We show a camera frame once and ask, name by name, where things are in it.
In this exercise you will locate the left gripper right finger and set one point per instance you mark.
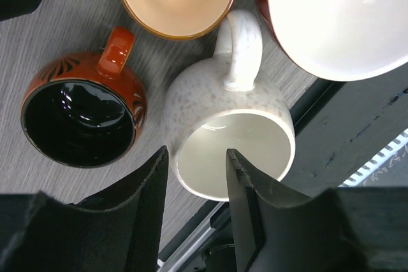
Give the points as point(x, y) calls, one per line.
point(276, 228)

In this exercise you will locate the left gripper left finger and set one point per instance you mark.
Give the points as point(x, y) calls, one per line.
point(115, 229)

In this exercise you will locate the orange black mug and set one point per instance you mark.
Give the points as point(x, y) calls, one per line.
point(86, 109)

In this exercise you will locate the white mug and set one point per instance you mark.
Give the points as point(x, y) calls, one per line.
point(227, 102)

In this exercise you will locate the large white red cup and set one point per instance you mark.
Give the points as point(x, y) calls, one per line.
point(339, 40)

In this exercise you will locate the slotted cable duct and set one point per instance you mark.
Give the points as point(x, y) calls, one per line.
point(386, 168)

